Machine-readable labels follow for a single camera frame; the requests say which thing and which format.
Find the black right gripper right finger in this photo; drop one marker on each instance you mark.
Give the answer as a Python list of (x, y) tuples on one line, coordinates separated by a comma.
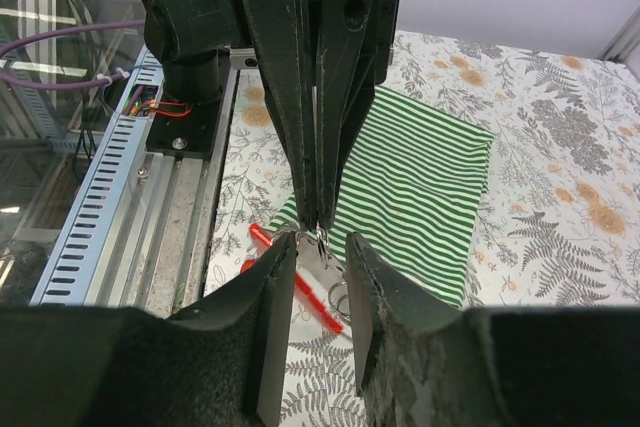
[(422, 362)]

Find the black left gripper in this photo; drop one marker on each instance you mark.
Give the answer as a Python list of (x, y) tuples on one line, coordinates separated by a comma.
[(349, 44)]

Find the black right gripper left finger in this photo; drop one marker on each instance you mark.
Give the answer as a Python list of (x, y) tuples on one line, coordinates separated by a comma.
[(217, 362)]

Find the red key tag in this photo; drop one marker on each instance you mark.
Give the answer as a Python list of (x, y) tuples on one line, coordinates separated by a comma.
[(306, 290)]

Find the red keyring fob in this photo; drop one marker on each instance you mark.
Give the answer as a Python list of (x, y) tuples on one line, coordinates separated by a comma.
[(308, 257)]

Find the metal keyring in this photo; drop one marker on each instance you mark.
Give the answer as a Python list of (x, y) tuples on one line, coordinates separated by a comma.
[(340, 297)]

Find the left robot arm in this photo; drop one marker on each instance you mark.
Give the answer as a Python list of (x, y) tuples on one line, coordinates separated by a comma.
[(180, 30)]

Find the green striped cloth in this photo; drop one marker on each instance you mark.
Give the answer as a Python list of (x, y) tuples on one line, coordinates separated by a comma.
[(411, 187)]

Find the aluminium front rail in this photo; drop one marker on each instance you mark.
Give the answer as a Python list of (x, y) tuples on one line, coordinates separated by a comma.
[(167, 236)]

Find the slotted cable duct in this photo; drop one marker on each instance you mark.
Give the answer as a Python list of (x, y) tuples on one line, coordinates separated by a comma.
[(67, 276)]

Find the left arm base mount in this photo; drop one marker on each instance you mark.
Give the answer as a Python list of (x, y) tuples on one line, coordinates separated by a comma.
[(185, 121)]

